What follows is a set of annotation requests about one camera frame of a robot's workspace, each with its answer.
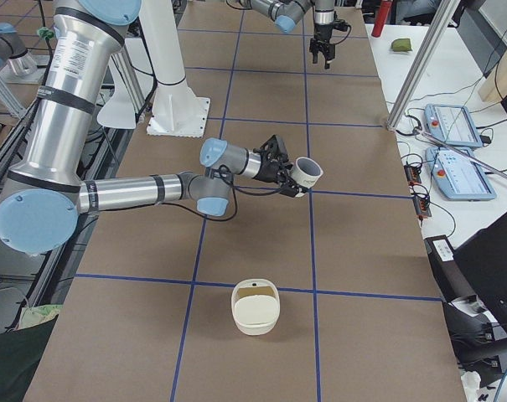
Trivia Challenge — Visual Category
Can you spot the upper teach pendant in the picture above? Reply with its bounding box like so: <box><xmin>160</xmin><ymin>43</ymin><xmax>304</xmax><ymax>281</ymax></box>
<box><xmin>424</xmin><ymin>104</ymin><xmax>484</xmax><ymax>148</ymax></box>

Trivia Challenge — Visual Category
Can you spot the teach pendant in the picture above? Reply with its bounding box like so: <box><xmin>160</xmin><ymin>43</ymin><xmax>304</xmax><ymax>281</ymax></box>
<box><xmin>424</xmin><ymin>104</ymin><xmax>484</xmax><ymax>148</ymax></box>
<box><xmin>425</xmin><ymin>147</ymin><xmax>497</xmax><ymax>201</ymax></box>

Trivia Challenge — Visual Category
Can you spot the white mug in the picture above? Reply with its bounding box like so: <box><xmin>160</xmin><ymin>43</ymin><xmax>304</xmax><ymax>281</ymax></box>
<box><xmin>290</xmin><ymin>157</ymin><xmax>323</xmax><ymax>198</ymax></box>

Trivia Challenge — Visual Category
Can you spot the black monitor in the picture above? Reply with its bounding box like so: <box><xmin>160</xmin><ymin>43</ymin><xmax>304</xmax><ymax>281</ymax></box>
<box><xmin>454</xmin><ymin>211</ymin><xmax>507</xmax><ymax>332</ymax></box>

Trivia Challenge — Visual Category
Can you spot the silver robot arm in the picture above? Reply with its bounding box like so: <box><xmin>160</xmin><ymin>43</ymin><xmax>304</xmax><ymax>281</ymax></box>
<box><xmin>227</xmin><ymin>0</ymin><xmax>349</xmax><ymax>70</ymax></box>
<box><xmin>0</xmin><ymin>1</ymin><xmax>308</xmax><ymax>255</ymax></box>

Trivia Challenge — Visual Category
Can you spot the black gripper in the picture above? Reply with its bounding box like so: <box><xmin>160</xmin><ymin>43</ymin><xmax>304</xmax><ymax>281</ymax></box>
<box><xmin>309</xmin><ymin>21</ymin><xmax>335</xmax><ymax>70</ymax></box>
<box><xmin>255</xmin><ymin>152</ymin><xmax>303</xmax><ymax>198</ymax></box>

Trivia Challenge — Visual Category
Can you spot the cream plastic basket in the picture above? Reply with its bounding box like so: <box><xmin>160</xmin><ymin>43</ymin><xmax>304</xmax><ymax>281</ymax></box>
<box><xmin>230</xmin><ymin>279</ymin><xmax>281</xmax><ymax>336</ymax></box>

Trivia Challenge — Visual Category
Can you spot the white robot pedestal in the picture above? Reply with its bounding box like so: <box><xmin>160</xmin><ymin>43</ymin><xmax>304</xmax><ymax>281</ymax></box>
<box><xmin>97</xmin><ymin>1</ymin><xmax>210</xmax><ymax>137</ymax></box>

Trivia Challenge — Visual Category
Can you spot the green bean bag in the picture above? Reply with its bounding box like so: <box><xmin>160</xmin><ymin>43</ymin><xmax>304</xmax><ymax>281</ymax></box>
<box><xmin>391</xmin><ymin>38</ymin><xmax>412</xmax><ymax>53</ymax></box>

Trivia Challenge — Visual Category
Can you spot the lower teach pendant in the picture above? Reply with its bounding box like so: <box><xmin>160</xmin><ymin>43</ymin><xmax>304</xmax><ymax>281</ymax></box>
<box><xmin>425</xmin><ymin>147</ymin><xmax>497</xmax><ymax>201</ymax></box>

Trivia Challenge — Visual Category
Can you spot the red bottle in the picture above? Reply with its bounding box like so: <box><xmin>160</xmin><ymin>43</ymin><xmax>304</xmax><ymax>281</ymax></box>
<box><xmin>371</xmin><ymin>0</ymin><xmax>393</xmax><ymax>38</ymax></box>

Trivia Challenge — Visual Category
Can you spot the metal rod green tip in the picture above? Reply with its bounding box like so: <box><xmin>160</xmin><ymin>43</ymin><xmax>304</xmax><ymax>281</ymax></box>
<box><xmin>416</xmin><ymin>130</ymin><xmax>507</xmax><ymax>180</ymax></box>

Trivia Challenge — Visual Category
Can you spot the aluminium frame post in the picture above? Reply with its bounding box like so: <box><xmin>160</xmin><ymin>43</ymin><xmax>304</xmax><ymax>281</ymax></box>
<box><xmin>385</xmin><ymin>0</ymin><xmax>460</xmax><ymax>131</ymax></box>

